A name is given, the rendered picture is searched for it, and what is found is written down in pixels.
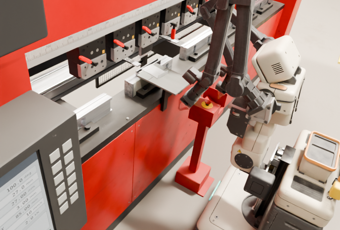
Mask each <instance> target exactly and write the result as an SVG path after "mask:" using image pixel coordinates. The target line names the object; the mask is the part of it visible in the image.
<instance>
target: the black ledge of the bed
mask: <svg viewBox="0 0 340 230"><path fill-rule="evenodd" d="M271 3H272V4H273V6H272V7H271V8H270V9H268V10H267V11H266V12H264V13H263V14H261V15H260V14H257V13H255V14H257V15H258V16H257V18H256V19H254V20H253V21H252V26H254V27H255V28H256V29H257V28H259V27H260V26H261V25H262V24H264V23H265V22H266V21H268V20H269V19H270V18H271V17H273V16H274V15H275V14H277V13H278V12H279V11H281V10H282V9H283V8H284V5H285V4H283V3H280V2H277V1H272V2H271ZM228 40H229V42H230V44H231V46H232V47H234V41H235V34H233V35H232V36H231V37H229V38H228ZM207 57H208V53H207V54H206V55H204V56H203V57H201V58H200V59H199V60H197V61H196V62H193V61H191V60H189V59H188V60H187V61H185V60H183V59H180V58H179V54H178V55H177V56H175V57H173V62H172V71H175V72H177V73H179V74H181V75H184V74H185V72H186V71H187V70H188V69H189V68H191V67H192V66H193V67H194V68H196V69H197V70H198V71H199V72H201V71H203V70H204V68H205V64H206V62H207ZM161 98H162V89H161V88H158V89H157V90H155V91H154V92H153V93H151V94H150V95H148V96H147V97H146V98H144V99H142V98H140V97H138V96H136V95H135V96H134V97H130V96H128V95H126V94H125V93H124V89H123V90H122V91H120V92H119V93H117V94H116V95H114V96H113V97H112V100H110V108H111V109H112V112H110V113H109V114H107V115H106V116H105V117H103V118H102V119H100V120H99V121H97V122H96V123H95V124H96V125H98V126H99V131H98V132H96V133H95V134H94V135H92V136H91V137H89V138H88V139H87V140H85V141H84V142H83V143H81V144H80V145H79V146H80V155H81V164H83V163H84V162H86V161H87V160H88V159H89V158H91V157H92V156H93V155H94V154H96V153H97V152H98V151H100V150H101V149H102V148H104V147H105V146H106V145H107V144H109V143H110V142H111V141H113V140H114V139H115V138H116V137H118V136H119V135H120V134H122V133H123V132H124V131H125V130H127V129H128V128H129V127H131V126H132V125H133V124H134V123H136V122H137V121H138V120H140V119H141V118H142V117H144V116H145V115H146V114H147V113H149V112H150V111H151V110H153V109H154V108H155V107H156V106H158V105H159V104H160V103H161ZM127 117H128V118H129V120H127V119H126V118H127Z"/></svg>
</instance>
